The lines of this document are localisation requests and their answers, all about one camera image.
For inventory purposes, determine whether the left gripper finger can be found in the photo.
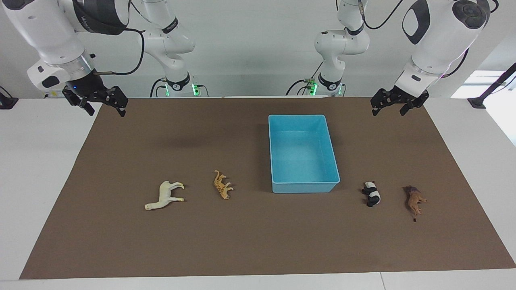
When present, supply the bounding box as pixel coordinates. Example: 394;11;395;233
371;86;398;117
399;98;424;116

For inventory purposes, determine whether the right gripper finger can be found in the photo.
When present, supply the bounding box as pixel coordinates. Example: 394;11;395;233
102;85;129;118
62;89;95;117

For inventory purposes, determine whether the brown lion toy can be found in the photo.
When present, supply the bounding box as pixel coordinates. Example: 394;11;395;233
402;185;428;223

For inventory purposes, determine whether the black white panda toy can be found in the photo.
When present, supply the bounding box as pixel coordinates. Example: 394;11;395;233
362;181;381;207

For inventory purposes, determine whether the cream white horse toy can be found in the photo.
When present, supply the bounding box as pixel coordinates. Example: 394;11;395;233
145;181;185;211

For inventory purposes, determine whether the orange striped tiger toy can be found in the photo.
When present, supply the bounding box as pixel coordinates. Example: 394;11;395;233
213;170;234;200

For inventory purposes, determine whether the light blue storage box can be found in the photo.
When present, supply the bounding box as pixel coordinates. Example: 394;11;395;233
268;114;341;194

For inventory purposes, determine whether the brown table mat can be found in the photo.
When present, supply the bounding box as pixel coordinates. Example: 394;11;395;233
19;97;516;280

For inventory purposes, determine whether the black base power cable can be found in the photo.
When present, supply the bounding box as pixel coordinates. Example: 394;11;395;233
285;60;347;97
150;78;210;98

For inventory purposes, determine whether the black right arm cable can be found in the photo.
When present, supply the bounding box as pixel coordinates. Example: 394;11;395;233
95;27;146;77

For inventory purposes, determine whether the black camera stand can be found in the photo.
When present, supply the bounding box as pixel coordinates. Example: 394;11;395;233
468;62;516;109

